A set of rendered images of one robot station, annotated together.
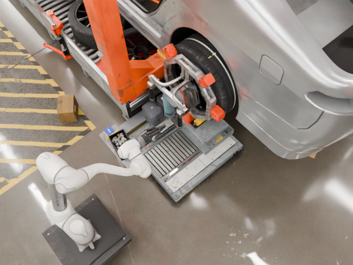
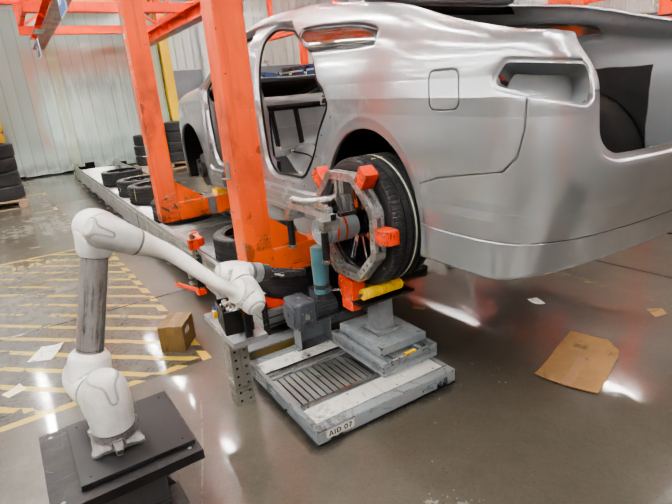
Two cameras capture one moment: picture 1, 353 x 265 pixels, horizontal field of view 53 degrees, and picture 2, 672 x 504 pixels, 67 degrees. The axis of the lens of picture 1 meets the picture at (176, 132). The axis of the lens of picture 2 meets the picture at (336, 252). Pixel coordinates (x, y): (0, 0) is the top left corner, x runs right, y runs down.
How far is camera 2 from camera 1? 1.77 m
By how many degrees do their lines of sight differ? 42
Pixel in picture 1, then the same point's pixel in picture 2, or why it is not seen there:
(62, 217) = (83, 368)
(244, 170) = (459, 407)
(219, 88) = (386, 190)
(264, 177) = (499, 417)
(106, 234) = (157, 437)
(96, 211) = (155, 406)
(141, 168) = (245, 286)
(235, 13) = (391, 50)
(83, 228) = (111, 379)
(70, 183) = (107, 221)
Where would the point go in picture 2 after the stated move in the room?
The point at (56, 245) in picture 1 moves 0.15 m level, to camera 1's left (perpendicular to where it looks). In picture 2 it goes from (55, 453) to (17, 453)
